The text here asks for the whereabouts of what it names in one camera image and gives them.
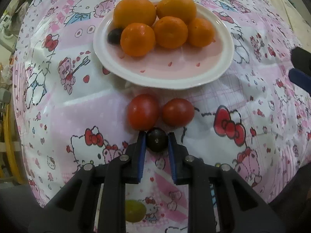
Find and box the large orange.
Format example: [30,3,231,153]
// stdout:
[113,0,156,28]
[156,0,197,25]

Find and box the small mandarin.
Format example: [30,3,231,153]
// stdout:
[188,17,216,48]
[120,23,156,57]
[153,16,188,49]

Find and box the small mandarin right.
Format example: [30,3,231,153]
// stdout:
[188,17,216,48]

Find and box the yellow wooden frame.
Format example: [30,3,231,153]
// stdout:
[1,103,25,185]

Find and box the green lime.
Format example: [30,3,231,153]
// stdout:
[125,200,147,223]

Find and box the large orange right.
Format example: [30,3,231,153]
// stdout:
[156,0,197,25]

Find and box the dark grape on plate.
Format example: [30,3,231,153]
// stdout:
[107,28,123,45]

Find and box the small mandarin left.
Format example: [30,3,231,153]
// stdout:
[120,23,156,57]

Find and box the small mandarin middle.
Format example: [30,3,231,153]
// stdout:
[153,16,188,49]

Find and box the large orange left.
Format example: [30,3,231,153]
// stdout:
[113,0,156,28]

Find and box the red tomato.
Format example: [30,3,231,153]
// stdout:
[127,94,160,131]
[161,98,195,127]

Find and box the dark grape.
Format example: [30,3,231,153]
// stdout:
[145,127,169,154]
[107,28,123,45]

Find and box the white pink plate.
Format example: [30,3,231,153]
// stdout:
[93,4,235,90]

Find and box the pink Hello Kitty cloth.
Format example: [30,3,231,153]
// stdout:
[13,0,310,232]

